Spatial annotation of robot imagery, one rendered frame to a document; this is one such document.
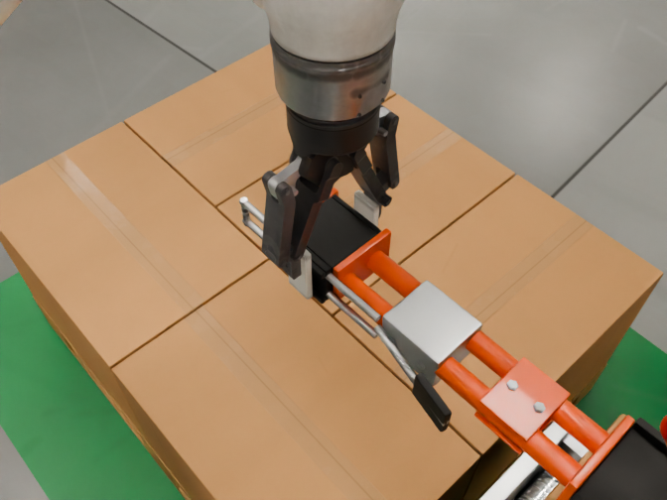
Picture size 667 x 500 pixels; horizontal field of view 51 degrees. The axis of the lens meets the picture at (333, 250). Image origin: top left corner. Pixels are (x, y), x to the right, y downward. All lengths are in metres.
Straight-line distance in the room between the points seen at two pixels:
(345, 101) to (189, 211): 1.15
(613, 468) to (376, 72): 0.36
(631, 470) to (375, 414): 0.76
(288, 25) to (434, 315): 0.30
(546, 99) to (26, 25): 2.18
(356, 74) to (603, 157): 2.21
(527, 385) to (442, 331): 0.09
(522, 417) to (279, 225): 0.26
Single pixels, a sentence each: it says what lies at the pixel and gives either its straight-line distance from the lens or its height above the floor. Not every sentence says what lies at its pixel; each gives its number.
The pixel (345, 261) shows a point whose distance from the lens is 0.66.
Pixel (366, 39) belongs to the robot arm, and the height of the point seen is 1.47.
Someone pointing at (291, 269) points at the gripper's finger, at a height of 1.22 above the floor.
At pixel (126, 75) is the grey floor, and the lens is 2.95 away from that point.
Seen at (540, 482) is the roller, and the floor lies 0.55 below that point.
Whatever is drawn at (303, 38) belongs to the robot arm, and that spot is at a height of 1.47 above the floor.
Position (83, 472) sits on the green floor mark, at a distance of 1.96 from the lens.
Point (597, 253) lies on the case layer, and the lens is 1.62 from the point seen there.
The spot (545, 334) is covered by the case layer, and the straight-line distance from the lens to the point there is 1.46.
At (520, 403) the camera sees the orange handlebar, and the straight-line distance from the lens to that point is 0.62.
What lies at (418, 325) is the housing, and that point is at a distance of 0.64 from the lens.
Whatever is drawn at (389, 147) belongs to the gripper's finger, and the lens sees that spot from 0.64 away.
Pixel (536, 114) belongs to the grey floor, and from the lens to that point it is 2.76.
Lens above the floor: 1.74
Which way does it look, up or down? 52 degrees down
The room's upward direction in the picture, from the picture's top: straight up
